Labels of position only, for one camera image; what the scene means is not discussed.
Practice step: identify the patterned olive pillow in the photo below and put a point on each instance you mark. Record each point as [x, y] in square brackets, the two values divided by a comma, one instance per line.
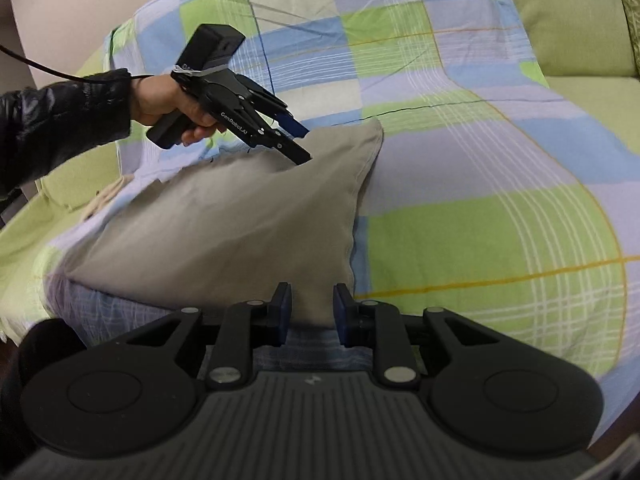
[631, 10]

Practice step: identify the person's left forearm black sleeve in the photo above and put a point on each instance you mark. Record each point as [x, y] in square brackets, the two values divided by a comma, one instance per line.
[55, 125]

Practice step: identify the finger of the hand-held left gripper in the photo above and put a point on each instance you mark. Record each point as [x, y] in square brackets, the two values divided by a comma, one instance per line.
[292, 124]
[295, 152]

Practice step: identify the cream fringed cloth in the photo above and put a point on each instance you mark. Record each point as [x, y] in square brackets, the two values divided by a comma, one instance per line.
[102, 200]

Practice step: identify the grey-beige cloth garment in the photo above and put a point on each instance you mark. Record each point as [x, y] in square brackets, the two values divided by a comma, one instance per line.
[225, 220]

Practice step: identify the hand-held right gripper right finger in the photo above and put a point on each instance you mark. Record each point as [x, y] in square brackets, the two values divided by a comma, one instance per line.
[340, 312]

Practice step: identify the blue striped cloth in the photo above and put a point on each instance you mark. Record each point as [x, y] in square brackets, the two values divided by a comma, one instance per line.
[115, 310]

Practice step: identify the light green checked sheet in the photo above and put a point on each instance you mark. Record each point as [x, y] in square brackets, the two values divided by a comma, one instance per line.
[30, 250]

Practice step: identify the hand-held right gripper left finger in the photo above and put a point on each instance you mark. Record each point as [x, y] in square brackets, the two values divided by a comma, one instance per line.
[285, 312]

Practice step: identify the plaid blue green bed sheet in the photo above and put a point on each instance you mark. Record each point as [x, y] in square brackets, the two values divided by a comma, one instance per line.
[475, 160]

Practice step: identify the person's left hand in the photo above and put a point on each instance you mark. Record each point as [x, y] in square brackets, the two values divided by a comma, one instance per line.
[155, 100]

